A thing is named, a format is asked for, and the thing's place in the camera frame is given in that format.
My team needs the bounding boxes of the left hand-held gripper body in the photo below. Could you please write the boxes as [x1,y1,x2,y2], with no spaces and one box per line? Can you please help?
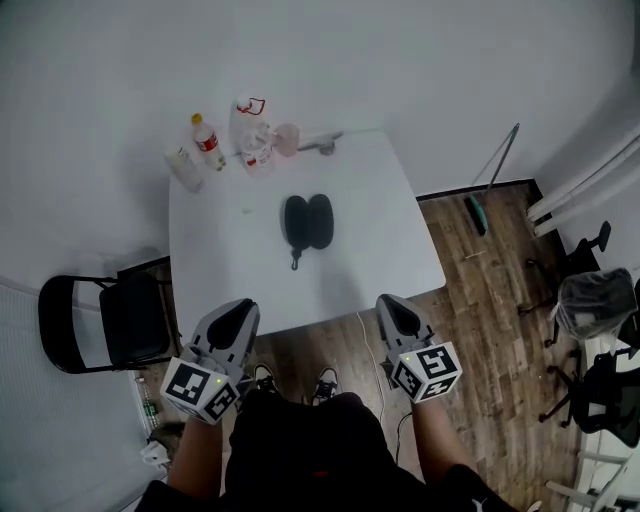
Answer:
[159,343,247,425]

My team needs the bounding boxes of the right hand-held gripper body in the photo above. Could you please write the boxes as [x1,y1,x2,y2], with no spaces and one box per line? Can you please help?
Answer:
[382,332,462,405]

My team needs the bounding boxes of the black glasses case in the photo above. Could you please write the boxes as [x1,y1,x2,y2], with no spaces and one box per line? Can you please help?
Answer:
[283,193,335,271]

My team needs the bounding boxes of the person's right forearm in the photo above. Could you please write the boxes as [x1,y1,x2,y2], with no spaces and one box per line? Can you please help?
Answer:
[409,399,474,484]

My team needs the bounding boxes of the person's left forearm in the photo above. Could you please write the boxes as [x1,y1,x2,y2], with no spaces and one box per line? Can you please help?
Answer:
[167,417,224,501]

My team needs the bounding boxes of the person's left shoe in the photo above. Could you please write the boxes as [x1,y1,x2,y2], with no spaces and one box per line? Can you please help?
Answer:
[252,363,279,396]

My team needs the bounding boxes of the person's shoe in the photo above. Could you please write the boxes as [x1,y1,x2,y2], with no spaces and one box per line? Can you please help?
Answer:
[252,363,279,396]
[312,367,339,406]

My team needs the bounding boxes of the black folding chair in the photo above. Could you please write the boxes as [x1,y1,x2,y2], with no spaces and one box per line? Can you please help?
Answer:
[38,271,184,375]

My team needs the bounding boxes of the person's right shoe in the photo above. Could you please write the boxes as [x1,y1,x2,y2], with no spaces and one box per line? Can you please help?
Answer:
[312,367,339,406]

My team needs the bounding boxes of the broom with green head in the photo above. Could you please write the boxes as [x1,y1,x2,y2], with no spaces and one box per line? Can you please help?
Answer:
[463,123,521,236]

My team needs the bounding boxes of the person's black shirt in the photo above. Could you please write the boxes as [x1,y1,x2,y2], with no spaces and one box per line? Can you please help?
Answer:
[142,391,521,512]

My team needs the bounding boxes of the white plastic bottle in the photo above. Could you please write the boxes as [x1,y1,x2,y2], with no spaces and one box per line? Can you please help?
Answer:
[163,145,206,194]

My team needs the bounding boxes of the clear plastic chair cover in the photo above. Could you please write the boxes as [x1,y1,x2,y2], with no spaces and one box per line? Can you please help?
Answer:
[552,268,639,341]

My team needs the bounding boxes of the black mesh office chair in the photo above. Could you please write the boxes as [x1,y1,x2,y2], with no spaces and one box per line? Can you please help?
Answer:
[538,319,640,449]

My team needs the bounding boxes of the red label plastic bottle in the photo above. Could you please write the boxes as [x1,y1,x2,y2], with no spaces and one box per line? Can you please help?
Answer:
[189,113,227,171]

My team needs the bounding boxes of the grey tool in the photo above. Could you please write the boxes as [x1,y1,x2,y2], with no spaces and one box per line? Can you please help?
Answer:
[298,130,345,157]

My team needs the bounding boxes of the pink cup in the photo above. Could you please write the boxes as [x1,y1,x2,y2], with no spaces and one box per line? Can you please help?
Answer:
[273,123,300,159]

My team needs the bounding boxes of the white pipe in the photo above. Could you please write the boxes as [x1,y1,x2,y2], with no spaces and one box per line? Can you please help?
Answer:
[527,132,640,224]
[533,149,640,237]

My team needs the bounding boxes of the white metal rack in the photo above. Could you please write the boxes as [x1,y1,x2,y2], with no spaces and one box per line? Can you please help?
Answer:
[544,439,640,512]

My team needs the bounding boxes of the white floor cable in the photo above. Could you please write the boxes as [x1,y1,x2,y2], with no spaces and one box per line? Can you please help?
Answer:
[355,310,396,451]

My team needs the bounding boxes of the clear jug with red handle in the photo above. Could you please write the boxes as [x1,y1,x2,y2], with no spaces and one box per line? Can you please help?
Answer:
[228,94,277,175]

